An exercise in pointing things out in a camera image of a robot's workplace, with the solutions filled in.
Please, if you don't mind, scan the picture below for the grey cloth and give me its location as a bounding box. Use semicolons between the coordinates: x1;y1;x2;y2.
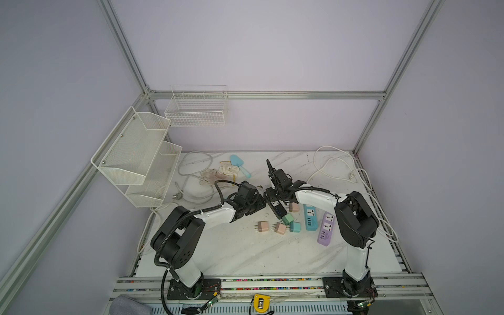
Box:
109;295;152;315

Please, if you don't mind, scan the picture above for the pink USB charger plug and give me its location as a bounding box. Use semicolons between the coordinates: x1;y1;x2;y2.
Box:
274;223;287;235

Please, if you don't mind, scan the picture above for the white wire basket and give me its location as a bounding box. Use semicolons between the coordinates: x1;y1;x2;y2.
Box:
165;85;228;127

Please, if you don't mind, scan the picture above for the purple power strip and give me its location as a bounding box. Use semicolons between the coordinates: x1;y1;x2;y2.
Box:
317;212;335;247

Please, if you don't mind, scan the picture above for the grey cable with plug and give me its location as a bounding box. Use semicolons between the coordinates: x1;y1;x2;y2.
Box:
172;151;217;205

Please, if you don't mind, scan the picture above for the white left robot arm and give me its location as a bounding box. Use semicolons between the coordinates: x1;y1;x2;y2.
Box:
150;180;266;314

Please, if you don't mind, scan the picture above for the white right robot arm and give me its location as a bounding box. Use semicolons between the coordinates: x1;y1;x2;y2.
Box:
264;161;379;297

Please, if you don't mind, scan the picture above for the green USB charger plug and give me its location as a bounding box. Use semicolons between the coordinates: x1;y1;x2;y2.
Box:
281;213;295;226

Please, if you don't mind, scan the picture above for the beige power strip bundle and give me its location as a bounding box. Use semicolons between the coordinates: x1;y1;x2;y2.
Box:
199;161;240;185

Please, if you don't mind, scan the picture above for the teal power strip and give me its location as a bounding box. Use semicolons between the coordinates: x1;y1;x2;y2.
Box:
303;204;318;231

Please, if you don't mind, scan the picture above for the black power strip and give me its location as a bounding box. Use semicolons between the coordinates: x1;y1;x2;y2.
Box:
265;192;287;220

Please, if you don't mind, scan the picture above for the white mesh two-tier shelf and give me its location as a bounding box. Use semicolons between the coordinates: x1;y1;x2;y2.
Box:
91;107;182;208

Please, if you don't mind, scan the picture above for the aluminium frame corner post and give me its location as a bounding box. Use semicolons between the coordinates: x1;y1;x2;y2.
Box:
353;0;444;156

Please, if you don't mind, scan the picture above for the white power strip cable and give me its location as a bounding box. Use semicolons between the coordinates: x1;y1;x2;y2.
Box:
304;145;379;198

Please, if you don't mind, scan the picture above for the yellow tape measure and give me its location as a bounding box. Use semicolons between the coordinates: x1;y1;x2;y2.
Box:
252;294;270;314

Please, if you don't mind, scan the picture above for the white purple strip cable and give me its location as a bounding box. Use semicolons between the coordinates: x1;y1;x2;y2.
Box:
354;192;399;244

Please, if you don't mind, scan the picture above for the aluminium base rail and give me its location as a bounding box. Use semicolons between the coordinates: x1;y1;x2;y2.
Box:
107;274;442;314

